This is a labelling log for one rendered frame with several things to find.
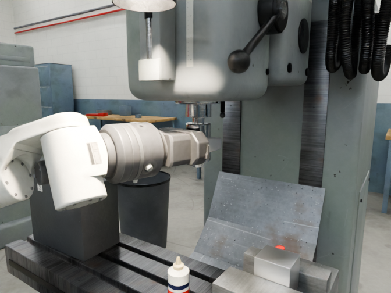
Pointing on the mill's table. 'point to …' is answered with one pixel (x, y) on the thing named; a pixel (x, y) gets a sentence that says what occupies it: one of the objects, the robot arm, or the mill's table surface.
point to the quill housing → (205, 53)
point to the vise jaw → (246, 283)
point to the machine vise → (325, 275)
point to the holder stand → (75, 223)
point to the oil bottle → (178, 278)
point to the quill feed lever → (276, 6)
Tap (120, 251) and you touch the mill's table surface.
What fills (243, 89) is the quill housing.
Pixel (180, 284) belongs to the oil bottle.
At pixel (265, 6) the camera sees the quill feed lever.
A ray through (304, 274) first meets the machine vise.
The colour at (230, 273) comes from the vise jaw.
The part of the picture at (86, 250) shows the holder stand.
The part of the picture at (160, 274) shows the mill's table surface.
